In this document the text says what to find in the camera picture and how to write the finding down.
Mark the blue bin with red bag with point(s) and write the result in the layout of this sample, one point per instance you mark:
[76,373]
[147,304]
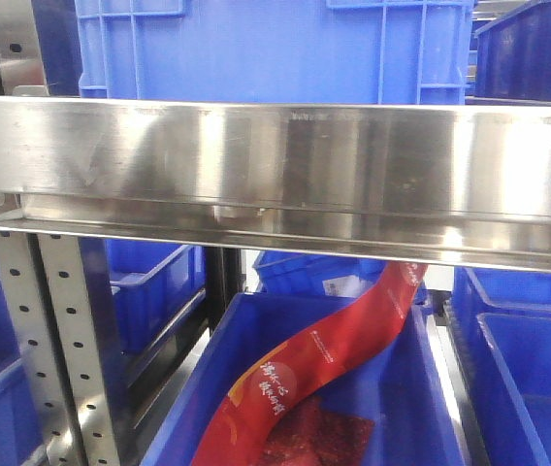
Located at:
[399,390]

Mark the blue bin lower right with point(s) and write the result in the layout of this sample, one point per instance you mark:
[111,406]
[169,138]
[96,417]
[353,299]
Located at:
[501,322]

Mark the large blue crate on shelf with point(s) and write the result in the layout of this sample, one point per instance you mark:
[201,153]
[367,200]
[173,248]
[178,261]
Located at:
[344,52]

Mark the red textured packet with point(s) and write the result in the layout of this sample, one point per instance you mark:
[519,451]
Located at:
[311,435]

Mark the stainless steel shelf beam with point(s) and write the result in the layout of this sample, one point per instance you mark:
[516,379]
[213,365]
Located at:
[446,185]

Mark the blue bin with label behind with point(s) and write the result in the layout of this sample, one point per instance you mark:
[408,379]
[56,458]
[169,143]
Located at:
[307,274]

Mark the red snack bag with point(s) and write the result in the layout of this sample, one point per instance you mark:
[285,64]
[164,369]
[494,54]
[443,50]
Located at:
[316,355]

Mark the blue bin behind post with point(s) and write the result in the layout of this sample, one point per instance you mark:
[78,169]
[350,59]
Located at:
[151,281]

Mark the dark blue bin upper right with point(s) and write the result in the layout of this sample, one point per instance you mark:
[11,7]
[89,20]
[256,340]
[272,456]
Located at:
[514,54]

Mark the steel shelf upright post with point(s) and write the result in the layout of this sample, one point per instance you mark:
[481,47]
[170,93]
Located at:
[56,285]

